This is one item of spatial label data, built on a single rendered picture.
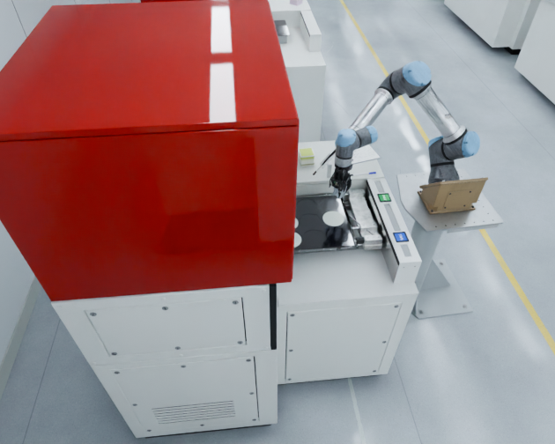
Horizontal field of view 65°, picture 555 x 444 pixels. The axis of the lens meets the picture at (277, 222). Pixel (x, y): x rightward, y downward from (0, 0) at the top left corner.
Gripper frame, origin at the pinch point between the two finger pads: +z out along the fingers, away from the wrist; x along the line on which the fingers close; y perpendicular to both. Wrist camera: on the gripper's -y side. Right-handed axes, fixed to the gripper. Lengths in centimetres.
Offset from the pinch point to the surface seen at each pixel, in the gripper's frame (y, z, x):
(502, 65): -426, 95, 63
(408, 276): 22.2, 13.0, 40.5
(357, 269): 24.2, 17.6, 19.0
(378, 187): -18.3, 3.5, 13.7
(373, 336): 33, 50, 34
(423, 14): -557, 94, -62
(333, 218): 6.2, 9.3, 0.1
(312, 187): -7.1, 6.3, -16.6
